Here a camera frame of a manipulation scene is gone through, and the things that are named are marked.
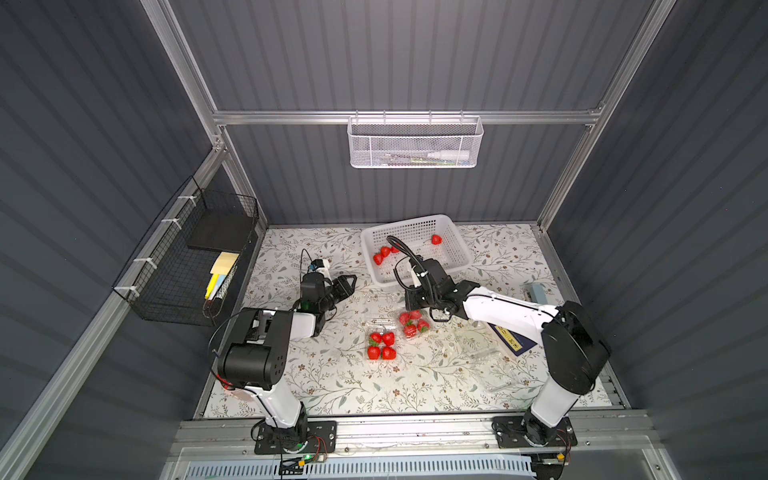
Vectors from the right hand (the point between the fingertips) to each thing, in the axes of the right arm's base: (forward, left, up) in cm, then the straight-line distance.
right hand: (407, 294), depth 88 cm
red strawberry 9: (+26, +4, -10) cm, 28 cm away
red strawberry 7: (+29, -12, -8) cm, 32 cm away
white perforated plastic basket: (+19, +7, -10) cm, 23 cm away
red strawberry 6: (-11, +5, -8) cm, 14 cm away
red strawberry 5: (-10, +10, -7) cm, 16 cm away
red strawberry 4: (-7, -1, -9) cm, 11 cm away
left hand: (+6, +16, -2) cm, 17 cm away
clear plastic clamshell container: (-5, -2, -9) cm, 11 cm away
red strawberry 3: (-7, -5, -8) cm, 11 cm away
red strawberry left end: (+20, +10, -8) cm, 24 cm away
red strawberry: (-2, -3, -9) cm, 9 cm away
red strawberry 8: (+23, +7, -7) cm, 25 cm away
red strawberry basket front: (-14, +10, -9) cm, 20 cm away
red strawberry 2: (-2, +1, -11) cm, 11 cm away
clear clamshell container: (-11, +8, -10) cm, 17 cm away
